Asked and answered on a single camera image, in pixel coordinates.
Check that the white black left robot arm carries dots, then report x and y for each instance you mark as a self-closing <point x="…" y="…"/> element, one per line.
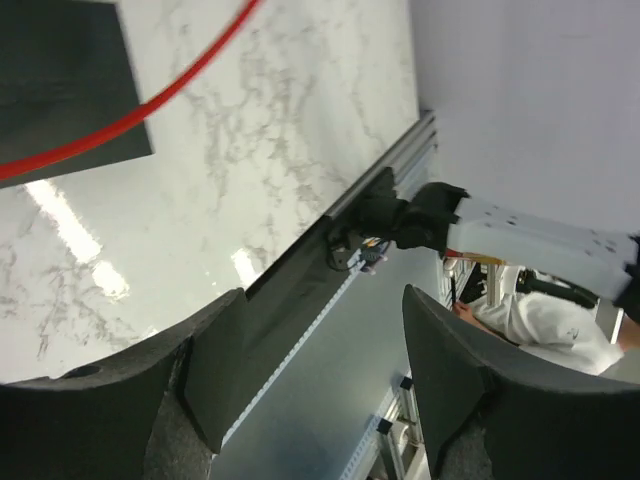
<point x="446" y="219"/>

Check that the aluminium front rail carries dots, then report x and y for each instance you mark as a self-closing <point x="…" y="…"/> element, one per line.
<point x="408" y="149"/>

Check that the black network switch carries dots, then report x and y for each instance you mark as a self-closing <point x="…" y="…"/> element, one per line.
<point x="65" y="73"/>

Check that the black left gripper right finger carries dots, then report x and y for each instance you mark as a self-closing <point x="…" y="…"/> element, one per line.
<point x="489" y="410"/>

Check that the white slotted cable duct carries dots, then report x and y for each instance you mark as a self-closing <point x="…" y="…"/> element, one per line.
<point x="355" y="264"/>

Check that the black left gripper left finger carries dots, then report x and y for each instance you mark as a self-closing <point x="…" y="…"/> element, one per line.
<point x="157" y="410"/>

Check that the person in white shirt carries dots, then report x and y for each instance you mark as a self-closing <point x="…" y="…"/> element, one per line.
<point x="553" y="329"/>

